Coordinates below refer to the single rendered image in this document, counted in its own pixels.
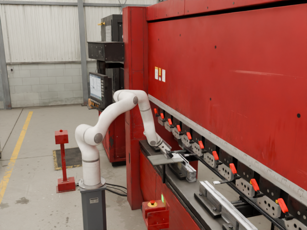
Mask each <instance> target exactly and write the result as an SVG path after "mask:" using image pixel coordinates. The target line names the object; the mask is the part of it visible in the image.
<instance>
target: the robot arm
mask: <svg viewBox="0 0 307 230"><path fill-rule="evenodd" d="M113 98H114V100H115V101H116V103H113V104H111V105H109V106H108V107H107V108H106V109H105V110H104V111H103V112H102V113H101V114H100V116H99V119H98V123H97V124H96V125H95V126H94V127H93V126H90V125H86V124H81V125H79V126H78V127H77V128H76V130H75V139H76V142H77V144H78V146H79V148H80V150H81V153H82V166H83V178H82V179H81V180H80V181H79V187H80V188H82V189H86V190H93V189H98V188H101V187H103V186H104V185H105V183H106V180H105V179H104V178H103V177H101V172H100V155H99V151H98V149H97V147H96V145H99V144H100V143H101V142H102V141H103V140H104V138H105V136H106V132H107V130H108V128H109V126H110V124H111V123H112V122H113V121H114V120H115V119H116V118H117V117H118V116H119V115H120V114H122V113H124V112H126V111H129V110H131V109H132V108H134V107H135V106H136V105H137V103H138V106H139V109H140V113H141V117H142V120H143V125H144V130H145V131H144V135H145V136H146V137H147V140H148V143H149V145H151V146H158V147H159V148H160V149H161V150H162V151H163V152H165V153H166V154H167V155H168V156H169V157H170V158H172V157H173V154H172V153H171V152H170V149H169V148H168V147H167V146H166V145H165V144H164V143H163V140H162V138H161V137H160V136H159V135H158V134H157V133H156V132H155V126H154V119H153V114H152V111H151V107H150V103H149V99H148V95H147V94H146V93H145V92H144V91H142V90H119V91H116V92H115V93H114V95H113Z"/></svg>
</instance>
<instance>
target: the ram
mask: <svg viewBox="0 0 307 230"><path fill-rule="evenodd" d="M155 67H157V68H158V79H156V78H155ZM159 68H160V69H161V75H159ZM162 69H164V70H165V82H163V81H162ZM159 77H161V80H159ZM148 94H149V95H151V96H153V97H154V98H156V99H157V100H159V101H161V102H162V103H164V104H166V105H167V106H169V107H170V108H172V109H174V110H175V111H177V112H179V113H180V114H182V115H183V116H185V117H187V118H188V119H190V120H191V121H193V122H195V123H196V124H198V125H200V126H201V127H203V128H205V129H206V130H208V131H209V132H211V133H212V134H214V135H216V136H218V137H219V138H221V139H222V140H224V141H226V142H227V143H229V144H230V145H232V146H234V147H235V148H237V149H239V150H240V151H242V152H243V153H245V154H247V155H248V156H250V157H252V158H253V159H255V160H256V161H258V162H260V163H261V164H263V165H265V166H266V167H268V168H269V169H271V170H273V171H274V172H276V173H277V174H279V175H281V176H282V177H284V178H286V179H287V180H289V181H291V182H292V183H294V184H295V185H297V186H298V187H300V188H302V189H304V190H305V191H307V3H305V4H298V5H287V6H280V7H272V8H265V9H257V10H247V11H240V12H233V13H225V14H218V15H210V16H200V17H192V18H185V19H177V20H170V21H160V22H153V23H148ZM148 99H149V100H150V101H152V102H153V103H155V104H156V105H157V106H159V107H160V108H162V109H164V110H165V111H167V112H168V113H169V114H171V115H172V116H174V117H175V118H177V119H178V120H180V121H181V122H183V123H184V124H186V125H187V126H189V127H190V128H192V129H193V130H195V131H196V132H198V133H199V134H201V135H202V136H204V137H205V138H207V139H208V140H209V141H211V142H212V143H214V144H215V145H217V146H218V147H220V148H221V149H223V150H224V151H226V152H227V153H229V154H230V155H232V156H233V157H235V158H236V159H238V160H239V161H241V162H242V163H244V164H245V165H247V166H248V167H250V168H251V169H253V170H254V171H256V172H257V173H258V174H260V175H261V176H263V177H264V178H266V179H268V180H269V181H271V182H272V183H273V184H275V185H276V186H278V187H279V188H281V189H282V190H284V191H285V192H287V193H288V194H290V195H291V196H293V197H294V198H296V199H297V200H299V201H300V202H302V203H303V204H305V205H306V206H307V199H306V198H304V197H303V196H301V195H300V194H298V193H296V192H295V191H293V190H292V189H290V188H289V187H287V186H286V185H284V184H283V183H281V182H279V181H278V180H276V179H275V178H273V177H272V176H270V175H269V174H267V173H265V172H264V171H262V170H261V169H259V168H258V167H256V166H255V165H253V164H252V163H250V162H248V161H247V160H245V159H244V158H242V157H241V156H239V155H238V154H236V153H234V152H233V151H231V150H230V149H228V148H227V147H225V146H224V145H222V144H221V143H219V142H217V141H216V140H214V139H213V138H211V137H210V136H208V135H207V134H205V133H204V132H202V131H201V130H199V129H197V128H196V127H194V126H193V125H191V124H190V123H188V122H187V121H185V120H184V119H182V118H180V117H179V116H177V115H176V114H174V113H173V112H171V111H170V110H168V109H167V108H165V107H163V106H162V105H160V104H159V103H157V102H156V101H154V100H153V99H151V98H149V97H148Z"/></svg>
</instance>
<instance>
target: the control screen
mask: <svg viewBox="0 0 307 230"><path fill-rule="evenodd" d="M92 90H93V92H92ZM90 95H92V96H94V97H96V98H98V99H100V100H101V78H100V77H98V76H95V75H92V74H90Z"/></svg>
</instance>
